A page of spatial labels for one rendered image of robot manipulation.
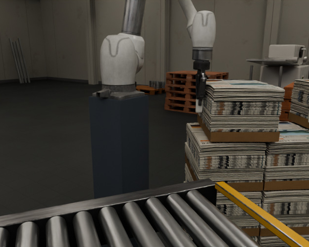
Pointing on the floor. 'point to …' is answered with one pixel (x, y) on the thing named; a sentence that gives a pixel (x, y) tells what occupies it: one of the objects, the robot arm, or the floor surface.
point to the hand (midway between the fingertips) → (199, 105)
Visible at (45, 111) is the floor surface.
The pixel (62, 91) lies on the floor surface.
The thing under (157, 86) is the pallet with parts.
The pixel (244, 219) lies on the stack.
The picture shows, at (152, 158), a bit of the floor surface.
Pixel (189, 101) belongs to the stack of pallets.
